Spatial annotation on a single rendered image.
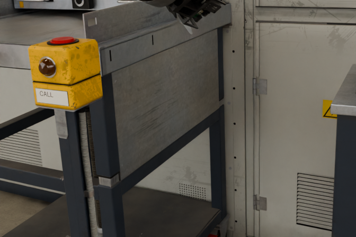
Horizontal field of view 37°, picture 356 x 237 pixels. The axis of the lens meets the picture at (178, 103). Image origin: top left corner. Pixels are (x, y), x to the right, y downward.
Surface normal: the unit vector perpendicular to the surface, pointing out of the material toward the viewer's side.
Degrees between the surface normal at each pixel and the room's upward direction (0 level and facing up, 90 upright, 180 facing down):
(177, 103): 90
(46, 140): 90
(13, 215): 0
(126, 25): 90
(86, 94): 90
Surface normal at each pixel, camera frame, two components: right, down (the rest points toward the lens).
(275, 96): -0.47, 0.29
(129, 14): 0.89, 0.10
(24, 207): -0.04, -0.95
